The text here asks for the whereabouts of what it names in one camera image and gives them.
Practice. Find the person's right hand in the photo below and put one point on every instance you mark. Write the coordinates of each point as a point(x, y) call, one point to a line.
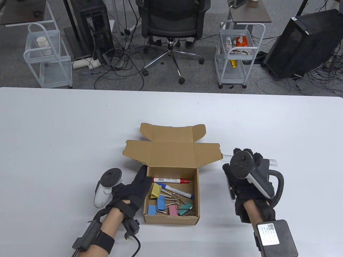
point(241, 192)

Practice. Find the person's left hand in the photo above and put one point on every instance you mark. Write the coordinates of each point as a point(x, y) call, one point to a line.
point(131, 192)

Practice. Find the black marker pen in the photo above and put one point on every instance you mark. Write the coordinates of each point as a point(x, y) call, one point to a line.
point(232, 191)

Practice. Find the yellow binder clip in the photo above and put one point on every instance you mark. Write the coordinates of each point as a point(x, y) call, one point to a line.
point(155, 190)

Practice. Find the blue binder clip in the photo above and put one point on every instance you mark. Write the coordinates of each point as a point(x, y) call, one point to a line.
point(152, 210)
point(161, 202)

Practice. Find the red marker pen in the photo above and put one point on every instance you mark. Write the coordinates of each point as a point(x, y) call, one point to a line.
point(171, 180)

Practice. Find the clear plastic ruler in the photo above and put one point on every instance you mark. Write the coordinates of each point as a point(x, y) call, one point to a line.
point(272, 162)

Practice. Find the blue marker pen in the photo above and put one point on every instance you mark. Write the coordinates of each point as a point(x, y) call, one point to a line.
point(175, 189)

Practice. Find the pink binder clip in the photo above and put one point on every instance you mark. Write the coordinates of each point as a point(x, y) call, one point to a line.
point(173, 211)

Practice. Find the green binder clip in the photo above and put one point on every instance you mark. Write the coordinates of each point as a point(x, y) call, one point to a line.
point(185, 209)

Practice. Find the brown cardboard mailer box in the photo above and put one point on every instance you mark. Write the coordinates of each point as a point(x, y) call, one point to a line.
point(171, 152)

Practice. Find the person's right forearm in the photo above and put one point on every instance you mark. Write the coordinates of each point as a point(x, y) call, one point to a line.
point(250, 211)

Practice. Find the black wrist sensor box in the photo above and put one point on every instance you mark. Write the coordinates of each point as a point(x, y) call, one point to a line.
point(284, 241)
point(88, 237)

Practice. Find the open black computer tower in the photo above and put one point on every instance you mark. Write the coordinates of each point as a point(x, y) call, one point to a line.
point(96, 26)

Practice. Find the black mesh office chair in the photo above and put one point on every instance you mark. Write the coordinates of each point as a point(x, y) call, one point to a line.
point(172, 18)

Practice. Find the grey white handheld controller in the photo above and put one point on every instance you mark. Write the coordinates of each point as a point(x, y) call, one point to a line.
point(241, 164)
point(101, 198)

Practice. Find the yellow snack packet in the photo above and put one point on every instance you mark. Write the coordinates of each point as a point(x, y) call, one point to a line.
point(234, 63)

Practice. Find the white power strip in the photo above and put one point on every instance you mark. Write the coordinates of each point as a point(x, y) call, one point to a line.
point(83, 63)

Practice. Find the orange snack packet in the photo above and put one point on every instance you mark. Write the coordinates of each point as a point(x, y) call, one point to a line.
point(241, 41)

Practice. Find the black mesh computer tower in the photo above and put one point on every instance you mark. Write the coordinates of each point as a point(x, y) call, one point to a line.
point(302, 45)

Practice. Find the white power adapter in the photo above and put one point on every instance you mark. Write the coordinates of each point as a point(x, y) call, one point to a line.
point(47, 51)

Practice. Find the white paper cup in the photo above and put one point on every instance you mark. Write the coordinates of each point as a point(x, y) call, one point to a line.
point(42, 42)

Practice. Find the small brown desk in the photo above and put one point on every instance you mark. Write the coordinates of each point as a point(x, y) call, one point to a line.
point(249, 14)

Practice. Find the dark wooden desk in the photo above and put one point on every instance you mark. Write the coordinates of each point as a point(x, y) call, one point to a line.
point(18, 10)

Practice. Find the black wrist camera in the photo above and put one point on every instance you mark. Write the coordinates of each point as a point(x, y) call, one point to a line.
point(133, 227)

